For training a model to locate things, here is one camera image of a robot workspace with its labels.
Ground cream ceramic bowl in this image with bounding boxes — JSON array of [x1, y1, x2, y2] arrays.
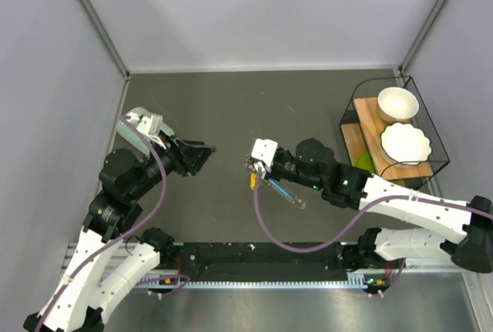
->
[[377, 87, 419, 122]]

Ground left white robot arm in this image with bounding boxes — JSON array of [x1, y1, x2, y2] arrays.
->
[[23, 136, 216, 331]]

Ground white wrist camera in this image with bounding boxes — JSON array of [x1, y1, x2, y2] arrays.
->
[[129, 112, 163, 144], [248, 139, 279, 173]]

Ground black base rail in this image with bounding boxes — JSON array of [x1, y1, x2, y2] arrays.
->
[[160, 243, 367, 283]]

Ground metal keyring with blue handle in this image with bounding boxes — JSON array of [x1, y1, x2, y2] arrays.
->
[[266, 179, 306, 210]]

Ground yellow capped key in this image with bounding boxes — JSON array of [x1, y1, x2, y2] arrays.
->
[[250, 173, 257, 190]]

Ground black wire rack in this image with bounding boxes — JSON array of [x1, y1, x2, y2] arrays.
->
[[339, 75, 450, 190]]

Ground wooden shelf board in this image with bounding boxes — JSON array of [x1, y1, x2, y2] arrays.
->
[[340, 122, 405, 190], [353, 97, 433, 180]]

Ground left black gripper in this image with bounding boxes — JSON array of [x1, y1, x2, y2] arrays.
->
[[129, 129, 217, 200]]

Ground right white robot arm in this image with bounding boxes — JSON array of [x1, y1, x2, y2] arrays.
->
[[250, 138, 492, 273]]

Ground white slotted cable duct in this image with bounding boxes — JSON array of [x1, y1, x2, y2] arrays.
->
[[135, 273, 368, 290]]

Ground mint green rectangular tray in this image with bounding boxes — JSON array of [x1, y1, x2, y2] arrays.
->
[[116, 107, 175, 156]]

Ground green plate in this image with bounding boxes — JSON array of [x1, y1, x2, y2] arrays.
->
[[354, 151, 405, 186]]

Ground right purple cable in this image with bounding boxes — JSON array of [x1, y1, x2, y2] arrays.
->
[[253, 168, 493, 253]]

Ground white scalloped plate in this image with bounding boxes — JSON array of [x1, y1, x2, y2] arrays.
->
[[380, 122, 432, 166]]

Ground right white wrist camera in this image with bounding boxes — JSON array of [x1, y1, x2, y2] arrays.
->
[[248, 139, 279, 173]]

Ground purple cable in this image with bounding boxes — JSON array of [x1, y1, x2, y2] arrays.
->
[[253, 168, 493, 253], [34, 114, 169, 332]]

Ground lower wooden shelf board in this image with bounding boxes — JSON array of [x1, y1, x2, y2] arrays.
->
[[340, 122, 405, 190]]

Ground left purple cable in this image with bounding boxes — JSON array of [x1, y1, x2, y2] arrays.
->
[[34, 114, 169, 332]]

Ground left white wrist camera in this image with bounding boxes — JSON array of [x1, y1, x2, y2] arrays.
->
[[129, 112, 163, 144]]

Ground upper wooden shelf board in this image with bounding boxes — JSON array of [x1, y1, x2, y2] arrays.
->
[[353, 97, 433, 180]]

